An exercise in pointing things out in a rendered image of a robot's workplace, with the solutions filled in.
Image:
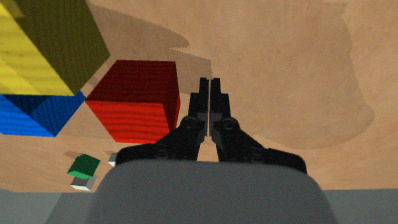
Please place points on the dark green cube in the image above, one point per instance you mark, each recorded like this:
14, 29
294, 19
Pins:
84, 166

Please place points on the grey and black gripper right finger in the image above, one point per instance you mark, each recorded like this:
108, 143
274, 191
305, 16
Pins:
234, 145

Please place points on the yellow cube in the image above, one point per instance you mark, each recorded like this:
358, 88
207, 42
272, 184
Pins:
48, 47

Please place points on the red cube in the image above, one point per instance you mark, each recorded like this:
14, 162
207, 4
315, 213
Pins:
137, 101

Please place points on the blue cube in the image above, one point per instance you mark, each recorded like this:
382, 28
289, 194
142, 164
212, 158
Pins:
36, 115

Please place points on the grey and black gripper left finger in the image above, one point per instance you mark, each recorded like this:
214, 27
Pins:
183, 143

